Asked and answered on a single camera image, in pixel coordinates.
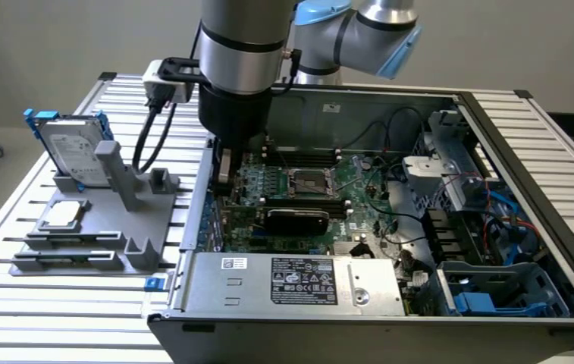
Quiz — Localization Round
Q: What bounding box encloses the grey metal drive cage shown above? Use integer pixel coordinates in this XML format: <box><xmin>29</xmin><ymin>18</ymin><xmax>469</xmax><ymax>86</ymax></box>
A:
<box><xmin>401</xmin><ymin>108</ymin><xmax>501</xmax><ymax>214</ymax></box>

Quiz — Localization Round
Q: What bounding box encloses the CPU socket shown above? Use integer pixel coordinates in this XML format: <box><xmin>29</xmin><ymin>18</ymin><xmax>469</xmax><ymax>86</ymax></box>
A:
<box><xmin>285</xmin><ymin>166</ymin><xmax>342</xmax><ymax>200</ymax></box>

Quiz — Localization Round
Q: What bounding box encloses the black CPU cooler block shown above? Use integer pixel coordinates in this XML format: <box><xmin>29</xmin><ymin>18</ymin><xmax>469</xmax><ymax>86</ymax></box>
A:
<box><xmin>265</xmin><ymin>207</ymin><xmax>333</xmax><ymax>237</ymax></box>

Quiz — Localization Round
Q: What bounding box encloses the silver CPU chip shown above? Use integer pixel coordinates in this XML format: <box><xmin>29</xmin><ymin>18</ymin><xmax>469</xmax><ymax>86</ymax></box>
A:
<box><xmin>44</xmin><ymin>201</ymin><xmax>86</xmax><ymax>228</ymax></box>

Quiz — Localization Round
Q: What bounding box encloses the grey plastic disk bay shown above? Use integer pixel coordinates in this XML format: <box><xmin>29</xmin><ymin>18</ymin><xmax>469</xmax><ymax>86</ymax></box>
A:
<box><xmin>435</xmin><ymin>260</ymin><xmax>572</xmax><ymax>319</ymax></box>

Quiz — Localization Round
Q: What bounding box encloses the silver chipset heatsink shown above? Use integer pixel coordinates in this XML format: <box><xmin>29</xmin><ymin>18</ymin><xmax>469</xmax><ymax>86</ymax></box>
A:
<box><xmin>334</xmin><ymin>241</ymin><xmax>376</xmax><ymax>259</ymax></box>

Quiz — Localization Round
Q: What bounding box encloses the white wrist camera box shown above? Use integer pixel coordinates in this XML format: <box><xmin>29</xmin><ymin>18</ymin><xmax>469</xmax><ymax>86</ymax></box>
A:
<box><xmin>141</xmin><ymin>56</ymin><xmax>202</xmax><ymax>104</ymax></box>

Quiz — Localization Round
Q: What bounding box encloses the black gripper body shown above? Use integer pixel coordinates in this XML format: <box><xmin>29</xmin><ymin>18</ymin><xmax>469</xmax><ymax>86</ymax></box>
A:
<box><xmin>197</xmin><ymin>84</ymin><xmax>276</xmax><ymax>152</ymax></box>

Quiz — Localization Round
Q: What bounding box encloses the blue data wire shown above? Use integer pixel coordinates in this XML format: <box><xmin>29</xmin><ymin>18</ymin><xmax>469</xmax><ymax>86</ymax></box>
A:
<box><xmin>487</xmin><ymin>184</ymin><xmax>539</xmax><ymax>268</ymax></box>

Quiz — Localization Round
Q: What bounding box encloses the black camera cable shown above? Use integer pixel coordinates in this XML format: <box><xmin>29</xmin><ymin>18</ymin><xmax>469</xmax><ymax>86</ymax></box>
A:
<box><xmin>137</xmin><ymin>101</ymin><xmax>178</xmax><ymax>174</ymax></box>
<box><xmin>132</xmin><ymin>99</ymin><xmax>162</xmax><ymax>174</ymax></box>

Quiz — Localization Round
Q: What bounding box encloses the long black wire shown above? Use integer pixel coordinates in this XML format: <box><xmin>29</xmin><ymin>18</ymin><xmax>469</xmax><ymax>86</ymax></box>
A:
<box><xmin>342</xmin><ymin>107</ymin><xmax>427</xmax><ymax>153</ymax></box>

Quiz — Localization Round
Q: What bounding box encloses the black RAM slot bank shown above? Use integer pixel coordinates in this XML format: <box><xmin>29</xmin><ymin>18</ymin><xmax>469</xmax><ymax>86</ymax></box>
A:
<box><xmin>262</xmin><ymin>196</ymin><xmax>354</xmax><ymax>220</ymax></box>
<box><xmin>262</xmin><ymin>144</ymin><xmax>345</xmax><ymax>168</ymax></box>

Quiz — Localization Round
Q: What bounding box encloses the hard disk with blue bracket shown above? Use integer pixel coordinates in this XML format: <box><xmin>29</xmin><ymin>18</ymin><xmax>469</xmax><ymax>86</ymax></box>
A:
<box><xmin>24</xmin><ymin>108</ymin><xmax>114</xmax><ymax>187</ymax></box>

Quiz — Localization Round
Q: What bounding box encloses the grey power supply unit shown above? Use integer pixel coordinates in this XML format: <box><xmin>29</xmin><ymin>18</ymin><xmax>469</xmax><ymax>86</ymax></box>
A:
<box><xmin>181</xmin><ymin>251</ymin><xmax>409</xmax><ymax>318</ymax></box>

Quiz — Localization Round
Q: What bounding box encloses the blue disk bay latch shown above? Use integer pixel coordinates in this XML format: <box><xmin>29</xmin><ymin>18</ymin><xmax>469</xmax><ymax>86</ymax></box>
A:
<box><xmin>451</xmin><ymin>290</ymin><xmax>497</xmax><ymax>316</ymax></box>

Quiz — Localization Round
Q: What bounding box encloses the grey printed parts rack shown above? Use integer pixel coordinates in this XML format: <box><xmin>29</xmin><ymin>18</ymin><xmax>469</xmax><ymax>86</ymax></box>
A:
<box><xmin>8</xmin><ymin>141</ymin><xmax>184</xmax><ymax>277</ymax></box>

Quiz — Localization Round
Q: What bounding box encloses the green motherboard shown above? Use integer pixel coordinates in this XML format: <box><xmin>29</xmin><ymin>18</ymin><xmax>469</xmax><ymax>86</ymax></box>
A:
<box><xmin>209</xmin><ymin>146</ymin><xmax>405</xmax><ymax>263</ymax></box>

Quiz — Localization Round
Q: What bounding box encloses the black open PC case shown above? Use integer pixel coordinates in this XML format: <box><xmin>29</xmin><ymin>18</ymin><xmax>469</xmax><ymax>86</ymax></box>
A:
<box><xmin>146</xmin><ymin>83</ymin><xmax>574</xmax><ymax>364</ymax></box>

